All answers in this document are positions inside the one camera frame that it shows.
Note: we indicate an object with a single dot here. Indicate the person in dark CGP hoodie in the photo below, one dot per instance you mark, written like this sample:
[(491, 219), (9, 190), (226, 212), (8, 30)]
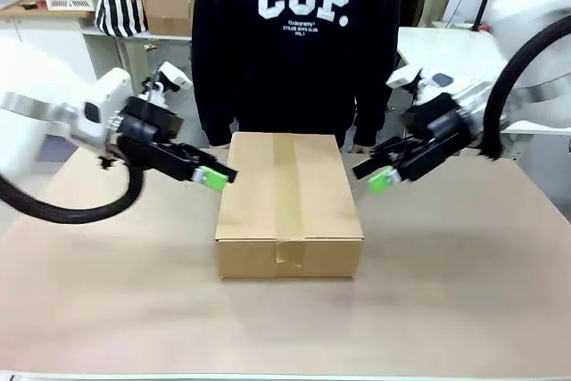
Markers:
[(294, 51)]

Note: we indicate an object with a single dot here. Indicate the person's left sleeved forearm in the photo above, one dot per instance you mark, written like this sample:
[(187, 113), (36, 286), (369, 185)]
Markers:
[(377, 109)]

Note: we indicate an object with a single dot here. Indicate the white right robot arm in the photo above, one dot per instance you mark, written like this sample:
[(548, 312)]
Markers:
[(526, 19)]

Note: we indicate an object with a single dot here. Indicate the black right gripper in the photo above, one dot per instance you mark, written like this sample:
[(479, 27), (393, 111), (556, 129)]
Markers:
[(441, 126)]

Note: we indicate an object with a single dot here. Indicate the person's right sleeved forearm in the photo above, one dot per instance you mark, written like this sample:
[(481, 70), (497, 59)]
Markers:
[(214, 109)]

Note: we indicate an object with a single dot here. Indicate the black white striped bag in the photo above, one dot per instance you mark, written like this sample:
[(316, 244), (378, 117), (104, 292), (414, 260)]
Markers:
[(120, 6)]

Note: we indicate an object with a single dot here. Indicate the person's left hand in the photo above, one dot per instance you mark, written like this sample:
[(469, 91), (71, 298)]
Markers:
[(360, 148)]

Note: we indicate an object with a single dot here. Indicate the brown cardboard shipping box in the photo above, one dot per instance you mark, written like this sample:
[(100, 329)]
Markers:
[(285, 202)]

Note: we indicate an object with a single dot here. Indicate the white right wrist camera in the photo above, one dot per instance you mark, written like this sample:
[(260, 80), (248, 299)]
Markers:
[(419, 80)]

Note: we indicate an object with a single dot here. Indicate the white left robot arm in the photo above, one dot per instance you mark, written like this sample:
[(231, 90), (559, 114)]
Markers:
[(40, 100)]

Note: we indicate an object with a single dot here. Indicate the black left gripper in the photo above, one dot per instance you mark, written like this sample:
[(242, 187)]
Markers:
[(143, 126)]

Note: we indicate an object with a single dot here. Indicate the open brown cardboard box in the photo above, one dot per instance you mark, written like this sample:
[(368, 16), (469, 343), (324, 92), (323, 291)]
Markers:
[(171, 10)]

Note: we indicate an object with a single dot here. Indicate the white table with grey legs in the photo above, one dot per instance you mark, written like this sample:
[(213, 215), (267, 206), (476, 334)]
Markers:
[(134, 48)]

